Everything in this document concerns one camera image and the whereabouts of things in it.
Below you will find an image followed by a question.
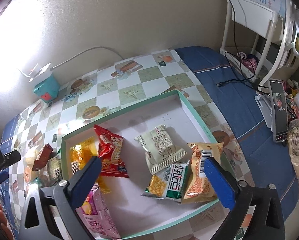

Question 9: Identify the pink swiss roll packet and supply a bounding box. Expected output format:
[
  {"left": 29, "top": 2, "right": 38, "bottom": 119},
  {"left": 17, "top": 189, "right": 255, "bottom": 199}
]
[{"left": 76, "top": 183, "right": 121, "bottom": 239}]

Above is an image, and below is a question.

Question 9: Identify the round cracker clear packet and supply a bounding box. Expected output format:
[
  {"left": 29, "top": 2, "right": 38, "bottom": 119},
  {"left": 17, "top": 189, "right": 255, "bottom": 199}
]
[{"left": 47, "top": 158, "right": 63, "bottom": 180}]

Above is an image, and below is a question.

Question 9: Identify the yellow cake snack packet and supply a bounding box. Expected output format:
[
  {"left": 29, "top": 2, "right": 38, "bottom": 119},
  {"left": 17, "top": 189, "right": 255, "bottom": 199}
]
[{"left": 68, "top": 137, "right": 113, "bottom": 194}]

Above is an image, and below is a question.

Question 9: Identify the beige orange bread packet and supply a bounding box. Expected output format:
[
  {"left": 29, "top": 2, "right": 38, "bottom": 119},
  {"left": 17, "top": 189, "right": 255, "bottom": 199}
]
[{"left": 181, "top": 142, "right": 223, "bottom": 204}]

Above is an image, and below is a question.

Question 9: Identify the red orange snack packet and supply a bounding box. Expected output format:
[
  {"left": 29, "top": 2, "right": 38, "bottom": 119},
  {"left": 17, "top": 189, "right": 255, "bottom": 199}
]
[{"left": 94, "top": 125, "right": 129, "bottom": 178}]

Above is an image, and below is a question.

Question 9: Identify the green white corn packet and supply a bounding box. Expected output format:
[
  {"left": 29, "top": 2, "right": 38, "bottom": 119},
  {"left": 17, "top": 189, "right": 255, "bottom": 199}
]
[{"left": 142, "top": 161, "right": 189, "bottom": 203}]

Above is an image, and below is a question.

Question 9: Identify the cream white snack packet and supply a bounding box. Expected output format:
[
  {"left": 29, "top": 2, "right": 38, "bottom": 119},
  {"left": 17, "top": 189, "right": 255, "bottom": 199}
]
[{"left": 134, "top": 125, "right": 186, "bottom": 174}]

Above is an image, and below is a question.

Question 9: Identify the person's hand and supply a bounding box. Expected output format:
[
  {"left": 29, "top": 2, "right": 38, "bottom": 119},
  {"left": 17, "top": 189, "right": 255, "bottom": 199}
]
[{"left": 0, "top": 204, "right": 14, "bottom": 240}]

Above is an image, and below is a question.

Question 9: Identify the orange jelly cup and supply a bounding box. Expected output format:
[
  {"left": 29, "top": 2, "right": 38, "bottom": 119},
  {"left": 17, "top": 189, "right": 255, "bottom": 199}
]
[{"left": 24, "top": 166, "right": 39, "bottom": 184}]

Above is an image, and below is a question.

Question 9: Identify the dark red biscuit packet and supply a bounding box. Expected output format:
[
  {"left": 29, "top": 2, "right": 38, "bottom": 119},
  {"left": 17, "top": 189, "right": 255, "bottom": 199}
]
[{"left": 32, "top": 144, "right": 53, "bottom": 171}]

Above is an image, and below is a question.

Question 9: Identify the teal cube toy box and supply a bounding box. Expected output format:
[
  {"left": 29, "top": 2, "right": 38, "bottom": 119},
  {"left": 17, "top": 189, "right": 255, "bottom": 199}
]
[{"left": 33, "top": 75, "right": 60, "bottom": 103}]

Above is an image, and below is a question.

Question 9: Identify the mint green shallow box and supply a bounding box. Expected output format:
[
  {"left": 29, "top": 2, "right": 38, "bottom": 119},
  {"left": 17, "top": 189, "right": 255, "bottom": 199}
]
[{"left": 61, "top": 90, "right": 220, "bottom": 239}]

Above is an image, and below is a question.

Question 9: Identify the white power strip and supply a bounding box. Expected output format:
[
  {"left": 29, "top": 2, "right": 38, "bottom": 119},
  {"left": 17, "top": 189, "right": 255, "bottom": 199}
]
[{"left": 19, "top": 63, "right": 52, "bottom": 84}]

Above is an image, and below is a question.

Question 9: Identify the smartphone on stand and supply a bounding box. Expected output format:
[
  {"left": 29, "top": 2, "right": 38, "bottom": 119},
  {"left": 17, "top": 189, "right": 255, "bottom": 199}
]
[{"left": 268, "top": 79, "right": 288, "bottom": 143}]

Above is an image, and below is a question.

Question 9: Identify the white phone stand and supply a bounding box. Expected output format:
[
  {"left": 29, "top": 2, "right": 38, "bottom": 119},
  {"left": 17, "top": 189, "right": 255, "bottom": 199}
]
[{"left": 254, "top": 94, "right": 273, "bottom": 132}]

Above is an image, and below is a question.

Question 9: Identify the checkered picture tablecloth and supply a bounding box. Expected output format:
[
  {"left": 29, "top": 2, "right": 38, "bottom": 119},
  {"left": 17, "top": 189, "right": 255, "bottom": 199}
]
[{"left": 0, "top": 48, "right": 255, "bottom": 240}]

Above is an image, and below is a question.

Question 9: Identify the blue cloth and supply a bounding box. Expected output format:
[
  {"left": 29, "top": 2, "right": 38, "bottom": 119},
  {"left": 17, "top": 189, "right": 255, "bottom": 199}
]
[{"left": 176, "top": 46, "right": 299, "bottom": 218}]

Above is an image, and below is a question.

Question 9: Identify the white plastic shelf rack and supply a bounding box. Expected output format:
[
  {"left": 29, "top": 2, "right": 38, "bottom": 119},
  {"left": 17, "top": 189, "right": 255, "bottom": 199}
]
[{"left": 220, "top": 0, "right": 299, "bottom": 93}]

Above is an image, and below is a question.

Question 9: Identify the black charging cable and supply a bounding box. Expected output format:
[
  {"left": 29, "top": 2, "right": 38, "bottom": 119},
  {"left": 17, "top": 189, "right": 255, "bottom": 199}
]
[{"left": 215, "top": 0, "right": 270, "bottom": 91}]

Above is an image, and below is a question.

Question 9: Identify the white power cable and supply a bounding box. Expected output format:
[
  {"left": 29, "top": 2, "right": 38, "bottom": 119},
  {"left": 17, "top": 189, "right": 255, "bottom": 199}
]
[{"left": 50, "top": 45, "right": 124, "bottom": 71}]

